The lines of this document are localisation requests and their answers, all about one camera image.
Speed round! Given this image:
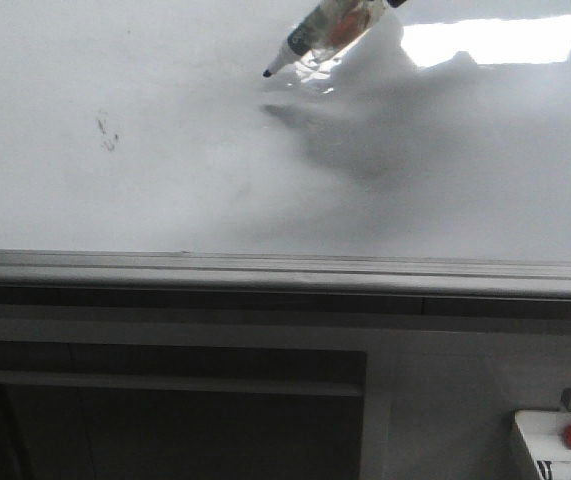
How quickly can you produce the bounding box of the white control box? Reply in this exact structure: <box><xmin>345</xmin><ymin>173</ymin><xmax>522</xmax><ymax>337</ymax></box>
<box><xmin>510</xmin><ymin>410</ymin><xmax>571</xmax><ymax>479</ymax></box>

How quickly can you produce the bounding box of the white whiteboard with metal frame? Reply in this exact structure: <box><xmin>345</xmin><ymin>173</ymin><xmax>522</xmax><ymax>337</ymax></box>
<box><xmin>0</xmin><ymin>1</ymin><xmax>571</xmax><ymax>298</ymax></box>

